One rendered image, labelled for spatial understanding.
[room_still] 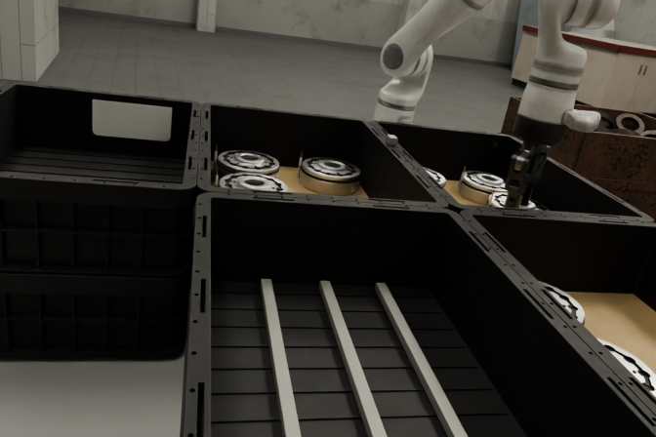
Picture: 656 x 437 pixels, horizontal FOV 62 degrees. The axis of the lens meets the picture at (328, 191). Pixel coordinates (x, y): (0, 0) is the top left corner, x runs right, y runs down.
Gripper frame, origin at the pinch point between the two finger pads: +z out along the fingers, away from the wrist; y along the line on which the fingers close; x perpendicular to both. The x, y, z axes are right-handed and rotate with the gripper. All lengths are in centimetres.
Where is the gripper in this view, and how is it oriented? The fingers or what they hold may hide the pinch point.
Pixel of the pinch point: (516, 202)
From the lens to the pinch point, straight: 93.6
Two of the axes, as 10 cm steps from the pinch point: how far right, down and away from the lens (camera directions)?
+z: -1.5, 9.2, 3.6
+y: -5.6, 2.2, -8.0
